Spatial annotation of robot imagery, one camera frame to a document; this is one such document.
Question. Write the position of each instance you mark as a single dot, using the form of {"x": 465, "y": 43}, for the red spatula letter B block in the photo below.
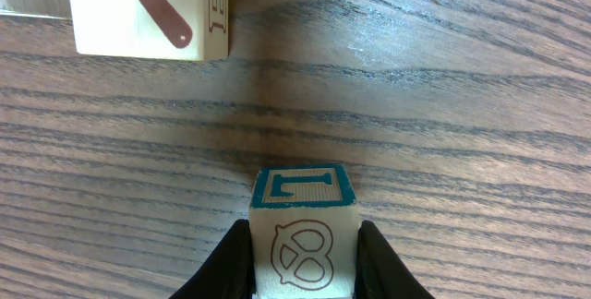
{"x": 194, "y": 30}

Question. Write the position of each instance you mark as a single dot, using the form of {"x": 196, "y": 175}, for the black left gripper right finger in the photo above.
{"x": 380, "y": 273}

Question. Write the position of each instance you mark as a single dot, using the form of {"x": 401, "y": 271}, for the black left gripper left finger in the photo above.
{"x": 228, "y": 272}

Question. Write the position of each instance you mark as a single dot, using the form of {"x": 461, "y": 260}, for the blue letter T pretzel block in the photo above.
{"x": 304, "y": 222}

